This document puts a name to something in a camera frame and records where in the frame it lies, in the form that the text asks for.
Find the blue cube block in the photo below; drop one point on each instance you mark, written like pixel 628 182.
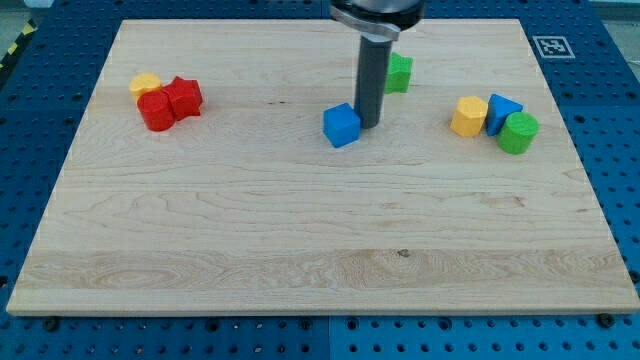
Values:
pixel 341 125

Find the green star block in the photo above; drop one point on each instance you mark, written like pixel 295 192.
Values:
pixel 398 74

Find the wooden board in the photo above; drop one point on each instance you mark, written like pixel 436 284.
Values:
pixel 248 209

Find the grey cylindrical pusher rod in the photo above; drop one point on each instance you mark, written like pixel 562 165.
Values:
pixel 373 61

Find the red cylinder block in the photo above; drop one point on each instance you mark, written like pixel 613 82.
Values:
pixel 156 111

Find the white fiducial marker tag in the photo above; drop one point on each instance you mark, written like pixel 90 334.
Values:
pixel 553 47

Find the green cylinder block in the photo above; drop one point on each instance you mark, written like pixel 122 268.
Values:
pixel 517 133

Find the yellow cylinder block left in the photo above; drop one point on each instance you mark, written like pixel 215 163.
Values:
pixel 144 83

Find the yellow hexagon block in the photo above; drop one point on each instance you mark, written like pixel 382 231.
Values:
pixel 469 116

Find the red star block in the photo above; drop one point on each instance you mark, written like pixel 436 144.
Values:
pixel 184 96

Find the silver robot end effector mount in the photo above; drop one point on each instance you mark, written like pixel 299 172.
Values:
pixel 383 18

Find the blue triangle block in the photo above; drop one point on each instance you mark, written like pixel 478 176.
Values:
pixel 499 108

